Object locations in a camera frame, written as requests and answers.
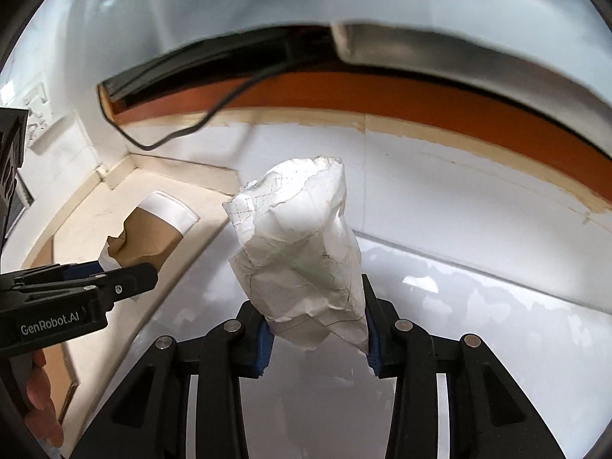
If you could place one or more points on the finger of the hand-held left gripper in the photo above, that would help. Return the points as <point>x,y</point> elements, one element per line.
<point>79,271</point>
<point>134,279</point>

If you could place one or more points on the metal window rail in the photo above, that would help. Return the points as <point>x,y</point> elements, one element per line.
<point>430,43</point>

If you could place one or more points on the white paper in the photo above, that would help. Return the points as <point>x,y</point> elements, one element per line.
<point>296,248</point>

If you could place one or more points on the person's left hand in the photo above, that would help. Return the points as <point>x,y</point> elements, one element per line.
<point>40,392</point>

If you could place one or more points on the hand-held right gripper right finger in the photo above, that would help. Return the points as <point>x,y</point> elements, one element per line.
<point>374,358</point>

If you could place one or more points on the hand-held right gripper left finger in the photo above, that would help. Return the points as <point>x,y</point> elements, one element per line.
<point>264,349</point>

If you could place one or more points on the white wall socket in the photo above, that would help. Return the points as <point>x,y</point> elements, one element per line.
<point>38,110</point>

